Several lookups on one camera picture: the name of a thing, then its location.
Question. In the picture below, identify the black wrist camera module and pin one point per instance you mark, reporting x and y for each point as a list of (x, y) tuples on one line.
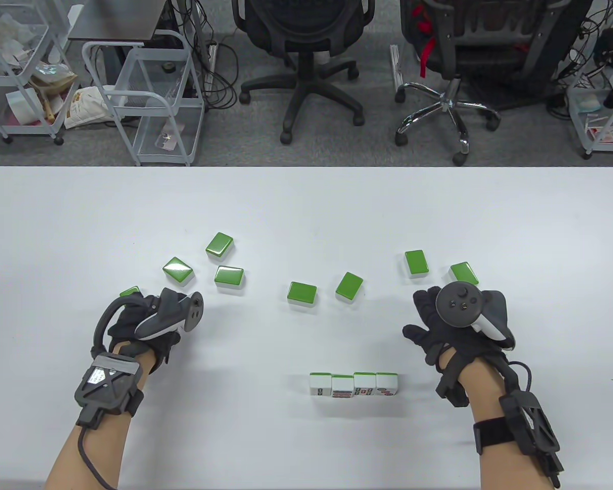
[(107, 377), (528, 429)]

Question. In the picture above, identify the dark grey desk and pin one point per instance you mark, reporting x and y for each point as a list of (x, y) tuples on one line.
[(117, 20)]

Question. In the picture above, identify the person's left forearm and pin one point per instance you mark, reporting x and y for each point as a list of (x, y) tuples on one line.
[(92, 454)]

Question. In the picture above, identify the person's left hand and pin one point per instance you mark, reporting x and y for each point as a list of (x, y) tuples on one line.
[(156, 352)]

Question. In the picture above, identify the white power strip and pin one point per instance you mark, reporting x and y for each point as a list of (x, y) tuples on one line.
[(213, 64)]

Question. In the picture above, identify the black white handheld controller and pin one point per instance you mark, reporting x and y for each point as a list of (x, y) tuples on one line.
[(457, 303), (171, 306)]

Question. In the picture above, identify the black glove sensor box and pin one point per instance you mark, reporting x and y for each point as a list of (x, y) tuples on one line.
[(454, 393)]

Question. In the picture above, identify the pink paper sheet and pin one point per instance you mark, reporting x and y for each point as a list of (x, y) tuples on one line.
[(15, 118)]

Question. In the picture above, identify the light blue cloth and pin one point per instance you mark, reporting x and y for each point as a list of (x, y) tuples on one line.
[(590, 103)]

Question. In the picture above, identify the wooden stick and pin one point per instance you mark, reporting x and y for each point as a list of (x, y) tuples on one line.
[(48, 107)]

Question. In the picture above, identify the crinkled snack package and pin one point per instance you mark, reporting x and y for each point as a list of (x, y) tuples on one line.
[(53, 76)]

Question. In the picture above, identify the person's right hand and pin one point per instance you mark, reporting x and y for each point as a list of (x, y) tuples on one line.
[(454, 342)]

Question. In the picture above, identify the person's right forearm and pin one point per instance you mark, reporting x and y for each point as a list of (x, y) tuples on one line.
[(482, 398)]

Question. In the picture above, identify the white printed paper bag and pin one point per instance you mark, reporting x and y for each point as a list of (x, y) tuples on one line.
[(87, 104)]

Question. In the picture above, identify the small clear packet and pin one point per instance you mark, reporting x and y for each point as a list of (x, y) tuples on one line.
[(166, 139)]

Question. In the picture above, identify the white paper sheet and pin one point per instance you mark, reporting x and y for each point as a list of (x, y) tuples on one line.
[(23, 102)]

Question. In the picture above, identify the red white box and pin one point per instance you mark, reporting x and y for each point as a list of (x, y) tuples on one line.
[(607, 134)]

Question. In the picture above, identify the white metal rail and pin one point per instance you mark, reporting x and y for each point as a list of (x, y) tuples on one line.
[(396, 66)]

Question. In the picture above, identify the green white mahjong tile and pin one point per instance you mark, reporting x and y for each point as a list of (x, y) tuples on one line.
[(364, 384), (129, 292), (342, 386), (387, 384), (320, 384)]

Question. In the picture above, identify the black office chair chrome base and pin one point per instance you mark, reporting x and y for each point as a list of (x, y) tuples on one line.
[(490, 35)]

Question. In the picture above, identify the black tape roll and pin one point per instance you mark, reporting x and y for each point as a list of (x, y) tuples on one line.
[(169, 67)]

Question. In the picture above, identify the crumpled white plastic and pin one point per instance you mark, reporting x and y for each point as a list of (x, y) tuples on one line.
[(2, 30)]

